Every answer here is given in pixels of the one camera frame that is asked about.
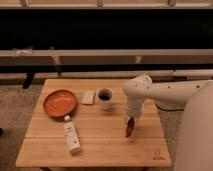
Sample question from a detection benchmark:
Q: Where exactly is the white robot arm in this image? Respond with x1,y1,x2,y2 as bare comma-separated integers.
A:
123,75,213,171

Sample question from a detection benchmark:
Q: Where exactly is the wooden table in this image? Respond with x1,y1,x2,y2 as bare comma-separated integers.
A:
16,79,171,167

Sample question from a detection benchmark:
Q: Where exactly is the small beige sponge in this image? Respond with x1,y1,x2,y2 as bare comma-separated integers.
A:
82,90,95,105

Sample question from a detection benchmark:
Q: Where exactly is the white horizontal rail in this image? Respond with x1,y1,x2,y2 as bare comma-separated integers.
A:
0,49,213,65

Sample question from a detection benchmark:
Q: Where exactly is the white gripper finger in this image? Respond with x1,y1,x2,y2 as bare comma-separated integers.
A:
125,116,137,138

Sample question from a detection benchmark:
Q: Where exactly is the white cup with dark drink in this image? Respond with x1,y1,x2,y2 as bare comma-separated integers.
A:
96,88,114,110

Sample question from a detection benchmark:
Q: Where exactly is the white plastic bottle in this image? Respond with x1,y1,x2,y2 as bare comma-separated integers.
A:
64,115,80,153

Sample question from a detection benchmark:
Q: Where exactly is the orange ceramic bowl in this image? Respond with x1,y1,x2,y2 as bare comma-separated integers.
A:
43,89,77,118

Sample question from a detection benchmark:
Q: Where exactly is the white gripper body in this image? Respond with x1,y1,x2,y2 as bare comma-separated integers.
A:
125,97,144,118

